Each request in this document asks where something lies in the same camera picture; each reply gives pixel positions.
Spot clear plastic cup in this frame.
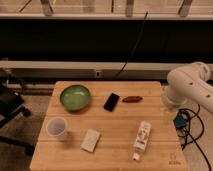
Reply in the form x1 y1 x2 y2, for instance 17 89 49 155
46 117 68 141

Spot blue connector box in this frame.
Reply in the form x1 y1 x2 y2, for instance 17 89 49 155
173 114 187 129

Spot green ceramic bowl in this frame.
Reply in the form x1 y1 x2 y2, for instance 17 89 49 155
60 85 91 111

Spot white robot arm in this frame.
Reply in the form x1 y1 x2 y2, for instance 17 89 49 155
162 62 213 114

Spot white plastic bottle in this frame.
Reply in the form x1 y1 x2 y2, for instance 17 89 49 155
133 121 151 161

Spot black floor cables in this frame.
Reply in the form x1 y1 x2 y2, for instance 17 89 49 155
176 103 213 171

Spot black smartphone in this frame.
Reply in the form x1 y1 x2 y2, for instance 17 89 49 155
104 93 119 112

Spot black hanging cable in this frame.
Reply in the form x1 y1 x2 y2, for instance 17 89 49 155
113 10 149 80

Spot brown oblong object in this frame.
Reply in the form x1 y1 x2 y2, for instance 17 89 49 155
122 96 143 103

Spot black office chair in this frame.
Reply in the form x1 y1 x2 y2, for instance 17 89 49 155
0 81 35 155

